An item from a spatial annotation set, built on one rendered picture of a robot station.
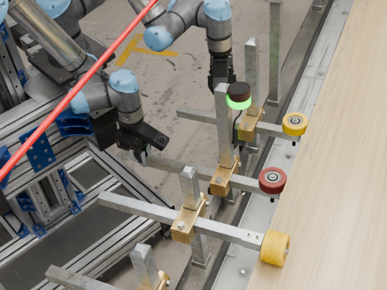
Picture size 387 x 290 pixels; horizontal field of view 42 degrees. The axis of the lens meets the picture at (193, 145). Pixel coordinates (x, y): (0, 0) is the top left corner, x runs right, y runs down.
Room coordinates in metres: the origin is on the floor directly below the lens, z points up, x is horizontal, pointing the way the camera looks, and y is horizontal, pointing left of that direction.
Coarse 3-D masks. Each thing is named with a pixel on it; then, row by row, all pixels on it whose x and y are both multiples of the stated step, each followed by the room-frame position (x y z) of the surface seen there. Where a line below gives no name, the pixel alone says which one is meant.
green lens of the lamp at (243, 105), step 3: (228, 99) 1.04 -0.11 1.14; (249, 99) 1.02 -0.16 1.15; (231, 102) 1.03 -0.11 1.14; (234, 102) 1.02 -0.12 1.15; (240, 102) 1.01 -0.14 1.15; (243, 102) 1.01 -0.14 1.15; (246, 102) 1.02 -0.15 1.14; (249, 102) 1.02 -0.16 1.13; (231, 105) 1.03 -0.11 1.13; (234, 105) 1.02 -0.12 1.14; (237, 105) 1.01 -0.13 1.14; (240, 105) 1.01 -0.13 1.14; (243, 105) 1.01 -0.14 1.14; (246, 105) 1.02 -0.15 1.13; (249, 105) 1.02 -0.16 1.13; (234, 108) 1.02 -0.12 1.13; (237, 108) 1.01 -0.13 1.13; (240, 108) 1.01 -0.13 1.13; (243, 108) 1.01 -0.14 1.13
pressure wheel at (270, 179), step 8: (272, 168) 0.99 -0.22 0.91; (264, 176) 0.96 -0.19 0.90; (272, 176) 0.95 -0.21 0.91; (280, 176) 0.96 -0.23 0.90; (264, 184) 0.93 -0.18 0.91; (272, 184) 0.93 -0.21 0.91; (280, 184) 0.92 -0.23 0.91; (264, 192) 0.93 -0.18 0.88; (272, 192) 0.92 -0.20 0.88; (280, 192) 0.92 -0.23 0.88; (272, 200) 0.95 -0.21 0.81
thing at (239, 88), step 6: (234, 84) 1.06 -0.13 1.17; (240, 84) 1.06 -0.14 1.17; (246, 84) 1.05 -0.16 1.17; (234, 90) 1.03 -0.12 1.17; (240, 90) 1.03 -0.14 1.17; (246, 90) 1.03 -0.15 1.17; (228, 102) 1.05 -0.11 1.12; (228, 108) 1.04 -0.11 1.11; (240, 114) 1.04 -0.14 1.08; (234, 120) 1.05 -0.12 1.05; (234, 126) 1.05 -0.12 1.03
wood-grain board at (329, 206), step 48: (384, 0) 1.82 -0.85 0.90; (336, 48) 1.54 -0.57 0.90; (384, 48) 1.50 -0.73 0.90; (336, 96) 1.27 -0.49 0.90; (384, 96) 1.24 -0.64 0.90; (336, 144) 1.05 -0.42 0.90; (384, 144) 1.03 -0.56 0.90; (288, 192) 0.90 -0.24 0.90; (336, 192) 0.88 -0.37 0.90; (384, 192) 0.85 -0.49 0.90; (336, 240) 0.72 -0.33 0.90; (384, 240) 0.71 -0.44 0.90; (288, 288) 0.61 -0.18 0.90; (336, 288) 0.59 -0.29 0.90; (384, 288) 0.58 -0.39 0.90
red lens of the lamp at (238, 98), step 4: (248, 84) 1.05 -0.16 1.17; (228, 88) 1.05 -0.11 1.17; (228, 92) 1.04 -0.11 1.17; (248, 92) 1.02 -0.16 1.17; (228, 96) 1.04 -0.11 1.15; (232, 96) 1.02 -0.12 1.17; (236, 96) 1.02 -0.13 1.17; (240, 96) 1.01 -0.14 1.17; (244, 96) 1.01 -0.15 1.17; (248, 96) 1.02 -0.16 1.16; (232, 100) 1.02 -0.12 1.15; (236, 100) 1.02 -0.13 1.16; (240, 100) 1.01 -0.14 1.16; (244, 100) 1.01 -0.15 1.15
